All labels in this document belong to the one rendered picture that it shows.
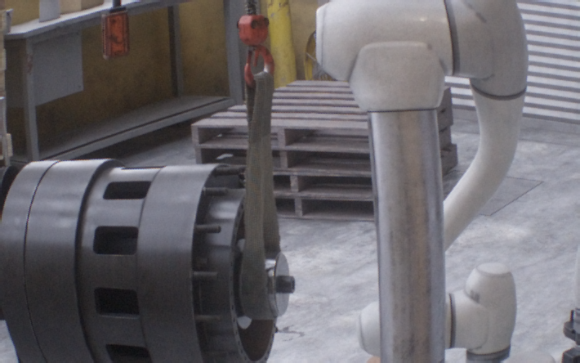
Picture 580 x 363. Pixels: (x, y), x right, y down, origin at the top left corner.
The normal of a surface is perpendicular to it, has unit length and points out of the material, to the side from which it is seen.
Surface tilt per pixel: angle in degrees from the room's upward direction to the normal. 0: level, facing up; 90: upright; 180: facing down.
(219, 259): 56
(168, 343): 101
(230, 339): 105
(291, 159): 90
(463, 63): 129
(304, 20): 90
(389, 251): 83
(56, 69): 90
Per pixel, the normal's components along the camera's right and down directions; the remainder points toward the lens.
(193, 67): 0.77, 0.09
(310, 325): -0.08, -0.97
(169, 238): -0.22, -0.43
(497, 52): -0.15, 0.58
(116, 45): 0.32, 0.21
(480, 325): -0.11, 0.25
